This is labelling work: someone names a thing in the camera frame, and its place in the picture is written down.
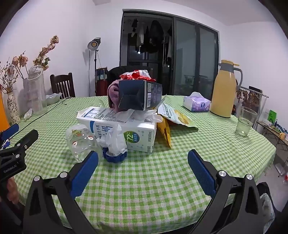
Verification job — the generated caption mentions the black jacket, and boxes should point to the black jacket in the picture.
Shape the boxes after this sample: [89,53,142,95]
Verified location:
[107,66,151,86]

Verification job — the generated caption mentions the red patterned bag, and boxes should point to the red patterned bag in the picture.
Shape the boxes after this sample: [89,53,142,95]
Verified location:
[95,67,108,96]

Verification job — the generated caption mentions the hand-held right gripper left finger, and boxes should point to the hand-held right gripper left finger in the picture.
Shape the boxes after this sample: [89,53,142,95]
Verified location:
[22,151,99,234]

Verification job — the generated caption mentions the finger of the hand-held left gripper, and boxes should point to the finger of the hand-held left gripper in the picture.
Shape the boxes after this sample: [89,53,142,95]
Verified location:
[10,129,39,156]
[0,123,20,144]

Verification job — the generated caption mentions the person's left hand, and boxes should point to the person's left hand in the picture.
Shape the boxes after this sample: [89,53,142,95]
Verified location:
[6,177,21,205]

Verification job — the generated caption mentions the green checked tablecloth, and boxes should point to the green checked tablecloth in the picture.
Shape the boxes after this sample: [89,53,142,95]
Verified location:
[9,94,277,230]

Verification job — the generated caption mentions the dark blue carton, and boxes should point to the dark blue carton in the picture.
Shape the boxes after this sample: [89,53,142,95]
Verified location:
[118,79,163,111]

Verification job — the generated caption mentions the clear plastic pitcher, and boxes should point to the clear plastic pitcher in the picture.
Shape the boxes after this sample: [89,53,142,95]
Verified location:
[27,66,48,116]

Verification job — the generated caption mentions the dark wooden chair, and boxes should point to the dark wooden chair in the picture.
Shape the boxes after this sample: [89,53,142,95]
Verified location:
[50,72,76,99]

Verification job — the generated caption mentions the person's left forearm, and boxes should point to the person's left forearm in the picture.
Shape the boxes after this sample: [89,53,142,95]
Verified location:
[0,198,23,234]

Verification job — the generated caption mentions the black cable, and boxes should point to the black cable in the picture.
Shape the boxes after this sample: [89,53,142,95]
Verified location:
[13,97,76,133]

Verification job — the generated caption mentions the translucent white plastic bag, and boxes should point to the translucent white plastic bag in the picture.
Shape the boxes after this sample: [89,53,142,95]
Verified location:
[97,124,128,157]

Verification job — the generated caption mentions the orange box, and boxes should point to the orange box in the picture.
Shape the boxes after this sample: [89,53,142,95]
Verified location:
[0,90,10,133]

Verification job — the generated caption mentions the white milk carton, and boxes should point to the white milk carton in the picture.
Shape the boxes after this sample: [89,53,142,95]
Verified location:
[76,107,157,153]

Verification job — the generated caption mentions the sliding glass door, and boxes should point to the sliding glass door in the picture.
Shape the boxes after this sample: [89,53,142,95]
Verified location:
[119,9,219,100]

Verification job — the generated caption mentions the pink cloth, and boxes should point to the pink cloth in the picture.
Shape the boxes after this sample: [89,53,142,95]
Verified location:
[107,80,123,112]

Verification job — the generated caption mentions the green white snack bag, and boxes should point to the green white snack bag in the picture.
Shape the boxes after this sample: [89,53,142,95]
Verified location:
[157,102,199,133]

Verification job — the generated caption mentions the low metal side table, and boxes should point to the low metal side table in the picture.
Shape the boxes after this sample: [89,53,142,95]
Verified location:
[256,120,288,158]

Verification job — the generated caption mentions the dried brown branches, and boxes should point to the dried brown branches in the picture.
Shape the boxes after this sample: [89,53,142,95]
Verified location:
[0,58,18,94]

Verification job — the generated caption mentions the blue round lid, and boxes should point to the blue round lid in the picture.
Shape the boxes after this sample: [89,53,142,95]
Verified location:
[102,147,128,163]

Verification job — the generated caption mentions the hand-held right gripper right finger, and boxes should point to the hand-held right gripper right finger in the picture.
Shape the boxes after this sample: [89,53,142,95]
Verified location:
[187,149,276,234]

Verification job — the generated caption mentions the clear drinking glass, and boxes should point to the clear drinking glass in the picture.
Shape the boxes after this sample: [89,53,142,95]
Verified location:
[235,106,258,138]

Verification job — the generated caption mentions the dried hanging plants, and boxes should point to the dried hanging plants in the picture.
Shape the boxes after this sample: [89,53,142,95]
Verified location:
[236,89,261,104]

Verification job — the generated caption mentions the hanging clothes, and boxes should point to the hanging clothes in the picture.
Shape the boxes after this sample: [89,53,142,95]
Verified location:
[130,19,172,54]

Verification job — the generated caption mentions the dried pink flower stems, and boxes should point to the dried pink flower stems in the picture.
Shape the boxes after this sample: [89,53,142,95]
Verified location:
[12,35,59,79]

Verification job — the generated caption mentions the yellow thermos jug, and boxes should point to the yellow thermos jug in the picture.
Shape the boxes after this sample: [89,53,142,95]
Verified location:
[209,60,243,118]

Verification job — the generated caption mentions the red snack packet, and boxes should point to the red snack packet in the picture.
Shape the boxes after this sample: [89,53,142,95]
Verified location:
[119,70,157,82]

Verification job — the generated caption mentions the silver floor lamp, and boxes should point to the silver floor lamp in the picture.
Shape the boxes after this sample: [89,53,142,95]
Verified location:
[87,37,102,95]

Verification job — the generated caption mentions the clear plastic bottle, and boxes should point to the clear plastic bottle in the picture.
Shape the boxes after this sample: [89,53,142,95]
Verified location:
[65,125,103,162]

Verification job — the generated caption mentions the dark wooden board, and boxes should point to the dark wooden board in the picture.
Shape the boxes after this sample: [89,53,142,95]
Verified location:
[249,86,263,113]

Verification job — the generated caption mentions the purple tissue pack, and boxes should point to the purple tissue pack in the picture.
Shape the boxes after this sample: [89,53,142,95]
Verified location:
[182,92,211,112]

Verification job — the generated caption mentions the small bowl packet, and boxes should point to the small bowl packet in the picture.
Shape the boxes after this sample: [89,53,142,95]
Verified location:
[46,92,62,105]

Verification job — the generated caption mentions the yellow snack bag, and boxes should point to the yellow snack bag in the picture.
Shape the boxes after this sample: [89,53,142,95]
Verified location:
[156,117,172,149]

